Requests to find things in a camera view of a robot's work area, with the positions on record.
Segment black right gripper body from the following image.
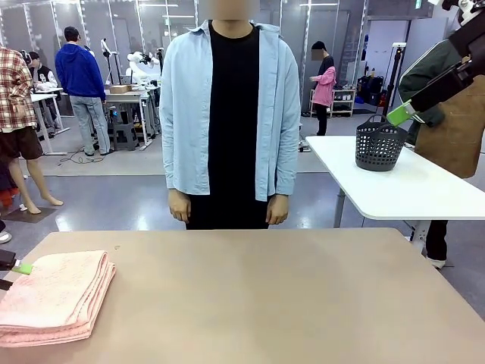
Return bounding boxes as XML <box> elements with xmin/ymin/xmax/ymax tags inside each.
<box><xmin>449</xmin><ymin>11</ymin><xmax>485</xmax><ymax>80</ymax></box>

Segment pink towel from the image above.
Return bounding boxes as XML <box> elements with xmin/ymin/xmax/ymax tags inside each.
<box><xmin>0</xmin><ymin>249</ymin><xmax>117</xmax><ymax>348</ymax></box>

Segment person's right forearm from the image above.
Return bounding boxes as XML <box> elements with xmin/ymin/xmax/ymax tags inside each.
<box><xmin>163</xmin><ymin>140</ymin><xmax>194</xmax><ymax>193</ymax></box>

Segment person's left forearm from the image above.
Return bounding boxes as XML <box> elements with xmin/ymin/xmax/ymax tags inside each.
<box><xmin>274</xmin><ymin>140</ymin><xmax>300</xmax><ymax>197</ymax></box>

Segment person's right hand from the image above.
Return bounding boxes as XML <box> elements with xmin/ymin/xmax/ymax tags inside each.
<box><xmin>167</xmin><ymin>188</ymin><xmax>192</xmax><ymax>223</ymax></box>

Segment person's left hand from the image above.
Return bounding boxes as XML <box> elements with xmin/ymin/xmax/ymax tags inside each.
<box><xmin>265</xmin><ymin>193</ymin><xmax>291</xmax><ymax>225</ymax></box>

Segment black stand with white head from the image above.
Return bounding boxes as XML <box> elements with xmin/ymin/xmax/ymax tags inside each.
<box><xmin>382</xmin><ymin>42</ymin><xmax>407</xmax><ymax>118</ymax></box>

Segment person in brown apron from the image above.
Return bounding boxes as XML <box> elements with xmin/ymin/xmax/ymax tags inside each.
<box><xmin>397</xmin><ymin>36</ymin><xmax>485</xmax><ymax>270</ymax></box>

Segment black storage bins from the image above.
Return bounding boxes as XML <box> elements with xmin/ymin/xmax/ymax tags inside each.
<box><xmin>358</xmin><ymin>74</ymin><xmax>387</xmax><ymax>106</ymax></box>

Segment dark perforated plastic basket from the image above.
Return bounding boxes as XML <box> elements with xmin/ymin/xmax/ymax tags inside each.
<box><xmin>355</xmin><ymin>114</ymin><xmax>409</xmax><ymax>172</ymax></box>

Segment white shoe shelf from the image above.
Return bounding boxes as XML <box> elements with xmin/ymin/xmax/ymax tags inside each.
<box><xmin>309</xmin><ymin>88</ymin><xmax>357</xmax><ymax>118</ymax></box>

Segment white side table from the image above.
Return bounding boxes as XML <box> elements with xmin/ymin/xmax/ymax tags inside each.
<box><xmin>305</xmin><ymin>135</ymin><xmax>485</xmax><ymax>243</ymax></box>

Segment person in pink hoodie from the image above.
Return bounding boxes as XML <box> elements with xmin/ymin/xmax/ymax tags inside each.
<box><xmin>308</xmin><ymin>40</ymin><xmax>337</xmax><ymax>137</ymax></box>

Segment grey step stool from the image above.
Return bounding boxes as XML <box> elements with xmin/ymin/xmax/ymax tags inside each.
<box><xmin>112</xmin><ymin>121</ymin><xmax>138</xmax><ymax>152</ymax></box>

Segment mannequin in plaid shirt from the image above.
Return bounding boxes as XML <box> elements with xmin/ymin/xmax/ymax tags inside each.
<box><xmin>0</xmin><ymin>45</ymin><xmax>64</xmax><ymax>215</ymax></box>

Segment white desk with clutter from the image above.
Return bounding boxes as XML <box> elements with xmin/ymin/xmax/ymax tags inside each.
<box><xmin>30</xmin><ymin>87</ymin><xmax>71</xmax><ymax>156</ymax></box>

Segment person in varsity jacket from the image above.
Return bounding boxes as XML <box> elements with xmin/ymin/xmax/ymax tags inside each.
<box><xmin>27</xmin><ymin>51</ymin><xmax>61</xmax><ymax>132</ymax></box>

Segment white desk with robot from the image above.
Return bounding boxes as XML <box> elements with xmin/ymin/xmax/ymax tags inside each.
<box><xmin>104</xmin><ymin>89</ymin><xmax>162</xmax><ymax>151</ymax></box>

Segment person in blue hoodie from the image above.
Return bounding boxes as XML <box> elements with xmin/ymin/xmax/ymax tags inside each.
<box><xmin>55</xmin><ymin>25</ymin><xmax>114</xmax><ymax>157</ymax></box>

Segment person in light blue shirt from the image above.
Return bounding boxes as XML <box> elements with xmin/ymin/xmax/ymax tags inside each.
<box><xmin>158</xmin><ymin>0</ymin><xmax>302</xmax><ymax>231</ymax></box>

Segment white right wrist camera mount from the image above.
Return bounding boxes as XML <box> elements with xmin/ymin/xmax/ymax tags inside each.
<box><xmin>441</xmin><ymin>0</ymin><xmax>485</xmax><ymax>24</ymax></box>

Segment dark mannequin base plate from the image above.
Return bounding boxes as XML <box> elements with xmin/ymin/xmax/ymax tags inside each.
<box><xmin>2</xmin><ymin>206</ymin><xmax>58</xmax><ymax>224</ymax></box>

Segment floor cables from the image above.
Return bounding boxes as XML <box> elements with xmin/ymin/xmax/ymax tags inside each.
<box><xmin>58</xmin><ymin>149</ymin><xmax>105</xmax><ymax>165</ymax></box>

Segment thin stand with white camera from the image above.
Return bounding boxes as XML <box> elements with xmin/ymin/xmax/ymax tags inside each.
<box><xmin>100</xmin><ymin>37</ymin><xmax>114</xmax><ymax>86</ymax></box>

